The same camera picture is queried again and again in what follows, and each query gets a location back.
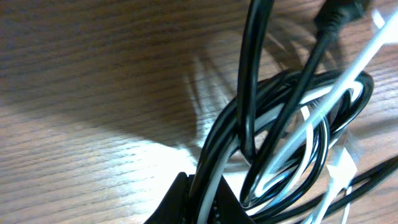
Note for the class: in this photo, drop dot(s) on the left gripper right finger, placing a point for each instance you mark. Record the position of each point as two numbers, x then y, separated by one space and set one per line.
227 209

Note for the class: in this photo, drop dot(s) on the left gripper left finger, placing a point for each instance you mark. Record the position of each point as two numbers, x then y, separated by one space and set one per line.
171 209

